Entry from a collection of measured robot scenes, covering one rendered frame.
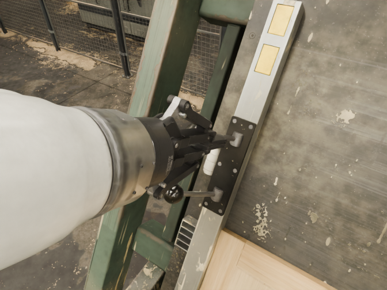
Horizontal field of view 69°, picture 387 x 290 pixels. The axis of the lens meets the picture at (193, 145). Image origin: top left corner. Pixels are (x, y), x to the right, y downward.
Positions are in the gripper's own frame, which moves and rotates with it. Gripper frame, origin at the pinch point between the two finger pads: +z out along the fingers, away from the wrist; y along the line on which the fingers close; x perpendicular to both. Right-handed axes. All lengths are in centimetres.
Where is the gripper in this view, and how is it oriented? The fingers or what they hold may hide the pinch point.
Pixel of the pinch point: (209, 141)
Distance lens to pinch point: 45.0
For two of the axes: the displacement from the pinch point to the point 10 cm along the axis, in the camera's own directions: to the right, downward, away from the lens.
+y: 2.9, -9.3, -2.4
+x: -8.4, -3.7, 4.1
